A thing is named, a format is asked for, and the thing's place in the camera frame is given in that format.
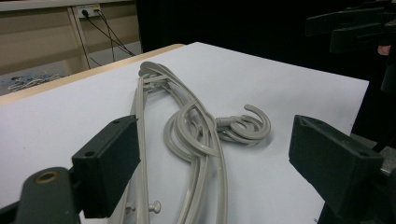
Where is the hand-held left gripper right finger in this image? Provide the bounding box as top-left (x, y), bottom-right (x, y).
top-left (289, 115), bottom-right (385, 220)

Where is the pile of pale hangers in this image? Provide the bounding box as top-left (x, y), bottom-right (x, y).
top-left (7, 72), bottom-right (64, 93)

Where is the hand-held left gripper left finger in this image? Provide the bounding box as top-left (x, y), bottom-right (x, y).
top-left (71, 115), bottom-right (141, 219)

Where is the beige wooden shelving unit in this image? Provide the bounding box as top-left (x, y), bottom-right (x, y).
top-left (0, 0), bottom-right (142, 77)

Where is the white wall power outlet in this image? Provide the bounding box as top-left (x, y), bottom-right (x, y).
top-left (76, 3), bottom-right (103, 19)

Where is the grey plastic clothes hanger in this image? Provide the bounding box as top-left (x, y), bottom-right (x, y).
top-left (124, 63), bottom-right (230, 224)
top-left (138, 61), bottom-right (272, 224)
top-left (108, 66), bottom-right (219, 224)

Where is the white table cover sheet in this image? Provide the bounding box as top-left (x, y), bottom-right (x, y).
top-left (0, 41), bottom-right (370, 224)

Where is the black power cable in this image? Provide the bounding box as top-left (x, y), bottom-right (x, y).
top-left (89, 9), bottom-right (136, 68)
top-left (81, 10), bottom-right (136, 58)

